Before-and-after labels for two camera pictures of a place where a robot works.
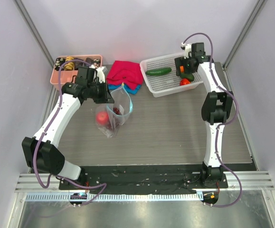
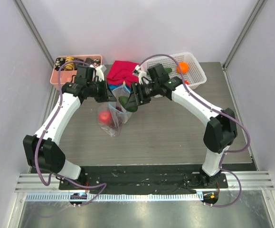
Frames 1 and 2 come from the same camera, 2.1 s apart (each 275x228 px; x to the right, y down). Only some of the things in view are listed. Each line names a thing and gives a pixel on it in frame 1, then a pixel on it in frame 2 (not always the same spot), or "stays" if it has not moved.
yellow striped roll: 70,66 stays
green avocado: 189,76 → 123,100
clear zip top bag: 109,117 stays
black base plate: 150,179 stays
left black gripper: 106,98 stays
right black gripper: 179,65 → 137,93
